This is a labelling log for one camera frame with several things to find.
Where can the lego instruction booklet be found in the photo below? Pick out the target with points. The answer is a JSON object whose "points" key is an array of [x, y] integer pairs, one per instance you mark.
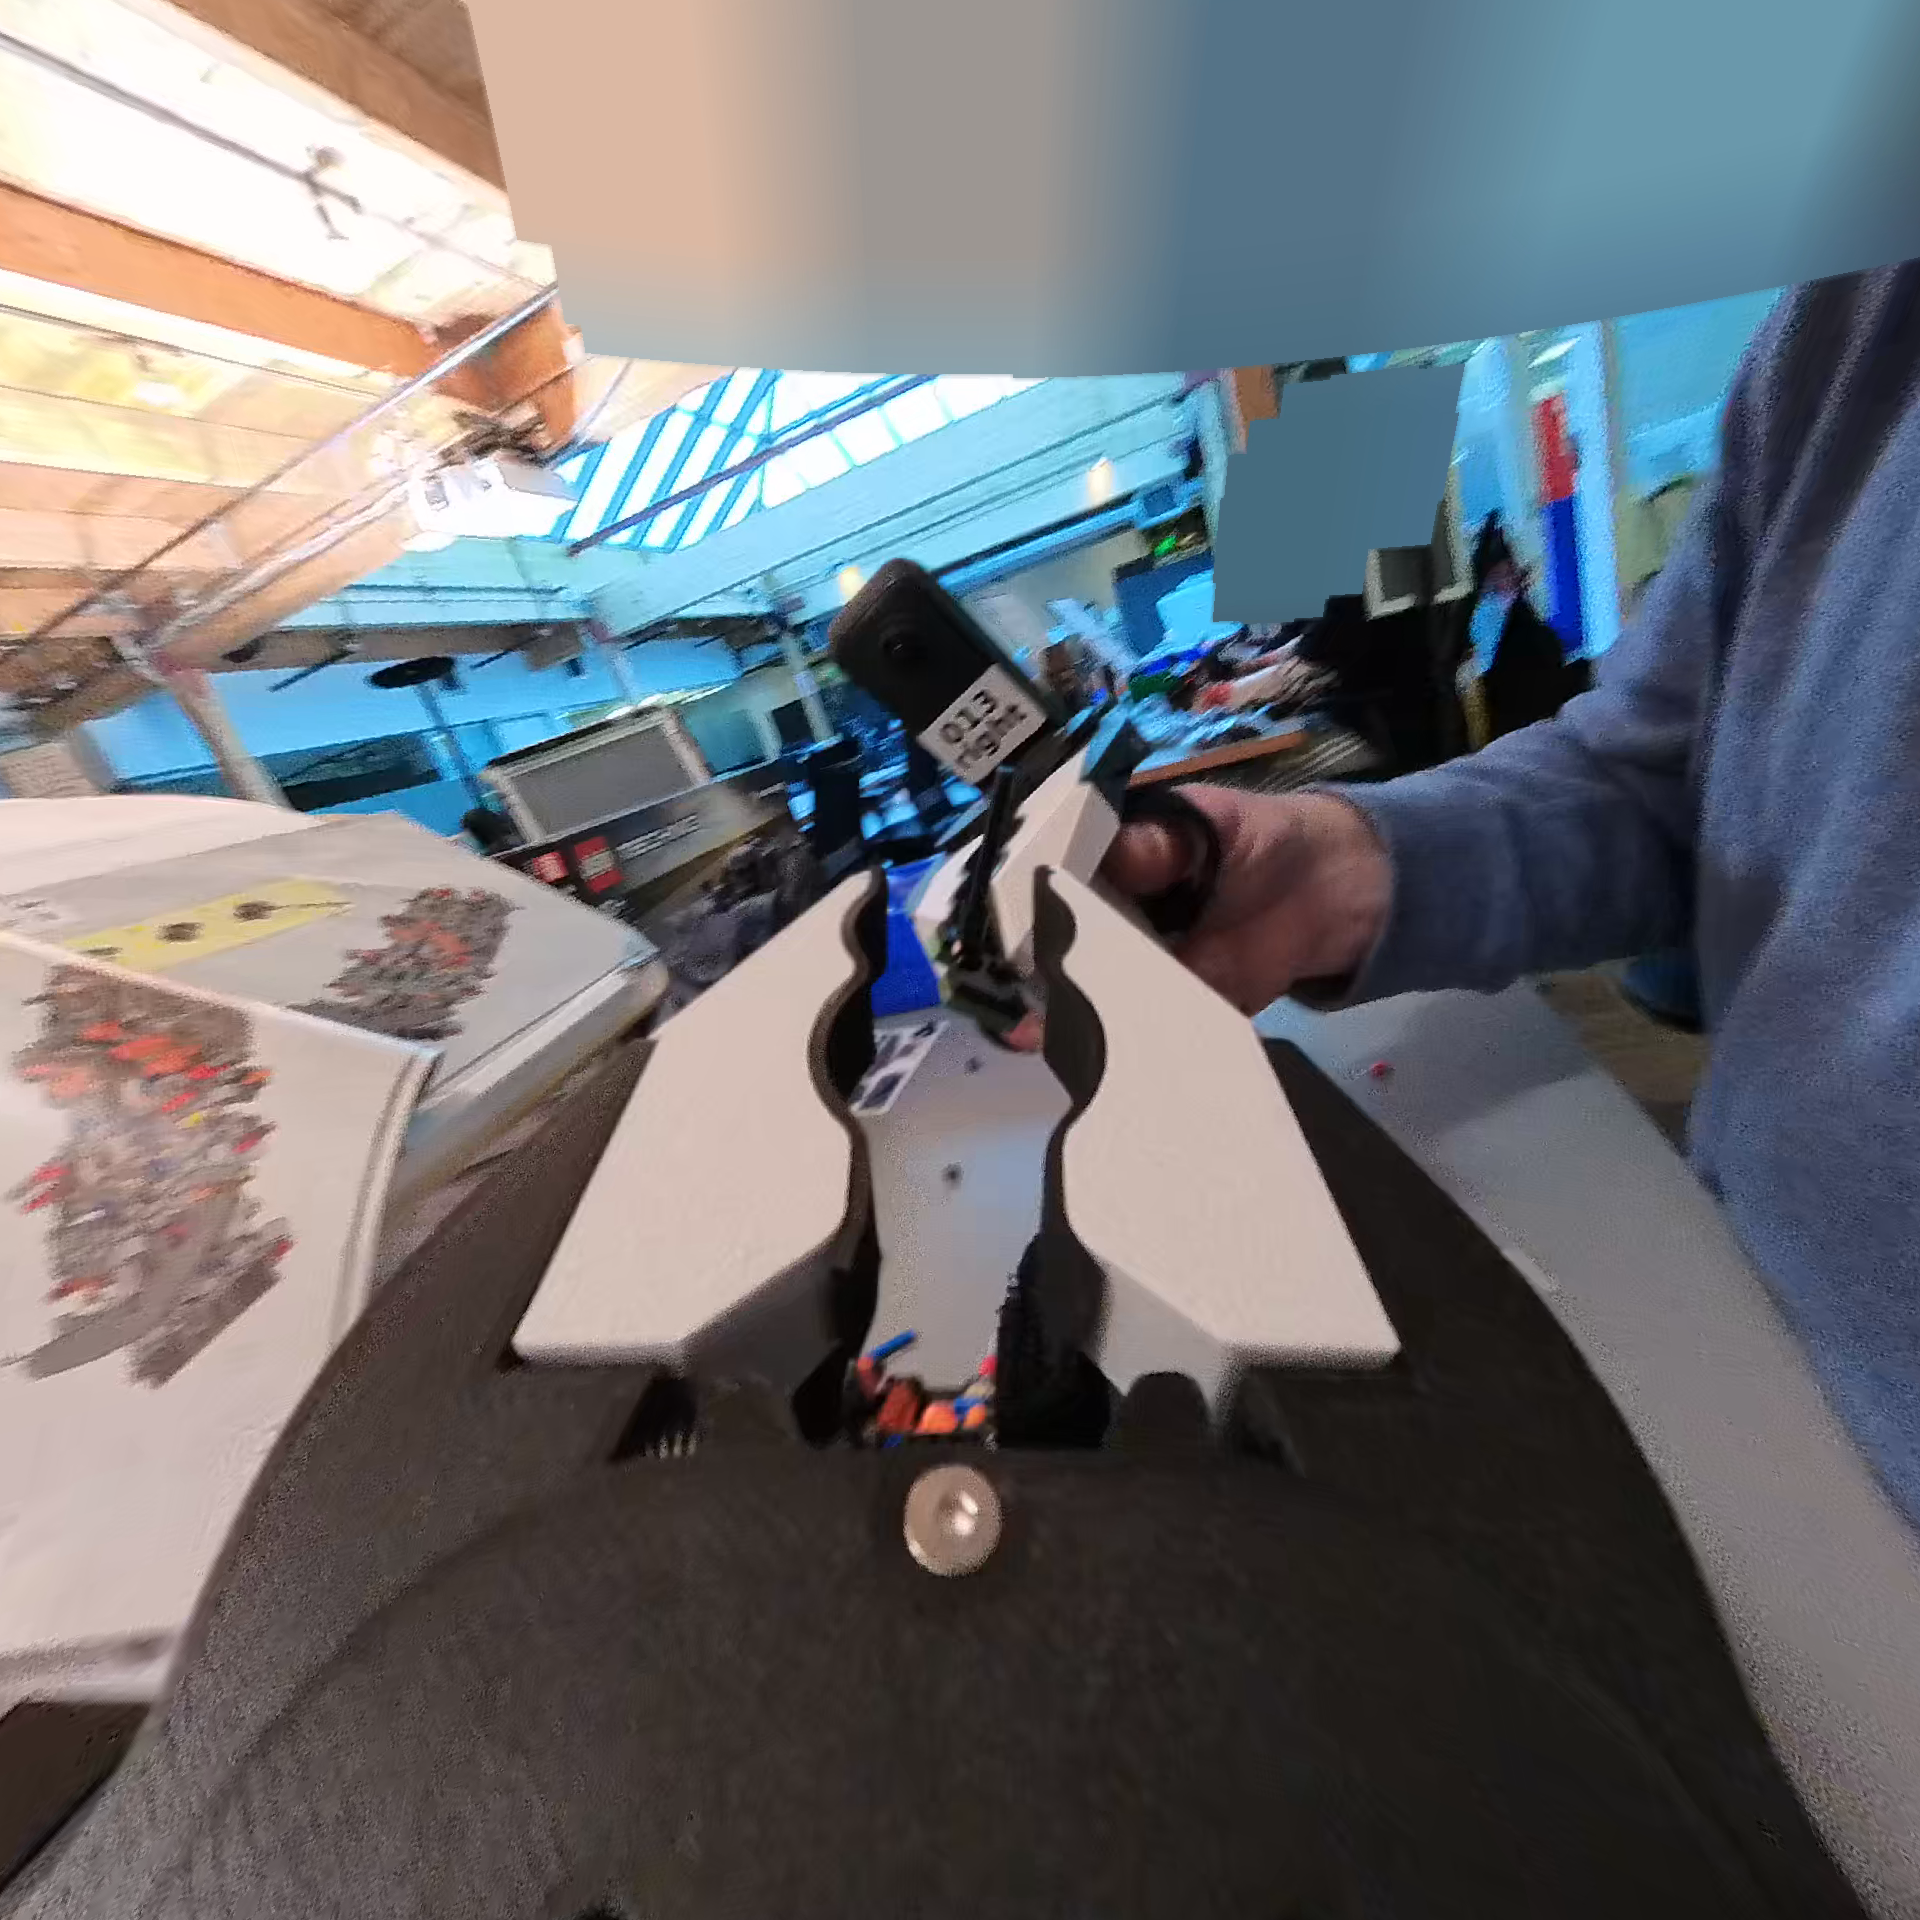
{"points": [[225, 1140]]}

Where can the white ceiling projector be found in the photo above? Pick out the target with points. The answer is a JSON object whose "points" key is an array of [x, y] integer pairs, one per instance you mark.
{"points": [[480, 489]]}

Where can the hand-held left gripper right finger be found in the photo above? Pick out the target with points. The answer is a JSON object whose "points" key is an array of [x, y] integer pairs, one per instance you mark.
{"points": [[1214, 1201]]}

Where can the lego sticker sheet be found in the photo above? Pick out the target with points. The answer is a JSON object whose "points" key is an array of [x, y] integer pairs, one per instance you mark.
{"points": [[896, 1072]]}

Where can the blue parts bin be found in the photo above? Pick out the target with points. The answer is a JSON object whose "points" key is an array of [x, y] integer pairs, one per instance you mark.
{"points": [[908, 945]]}

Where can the partly built lego car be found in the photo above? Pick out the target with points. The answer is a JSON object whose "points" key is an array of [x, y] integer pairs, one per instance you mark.
{"points": [[915, 1403]]}

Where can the black lego set box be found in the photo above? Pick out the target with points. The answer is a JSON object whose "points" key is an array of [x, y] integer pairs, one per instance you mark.
{"points": [[660, 863]]}

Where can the person's right hand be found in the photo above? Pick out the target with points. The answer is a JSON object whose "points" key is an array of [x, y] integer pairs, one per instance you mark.
{"points": [[1290, 884]]}

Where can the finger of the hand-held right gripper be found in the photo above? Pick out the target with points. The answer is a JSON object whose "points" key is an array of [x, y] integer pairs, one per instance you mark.
{"points": [[1073, 855], [948, 901]]}

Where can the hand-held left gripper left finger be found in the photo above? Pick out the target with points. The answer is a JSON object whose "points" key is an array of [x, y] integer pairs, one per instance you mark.
{"points": [[705, 1184]]}

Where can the person's right forearm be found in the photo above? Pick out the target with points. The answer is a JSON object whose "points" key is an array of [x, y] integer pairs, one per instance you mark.
{"points": [[1544, 841]]}

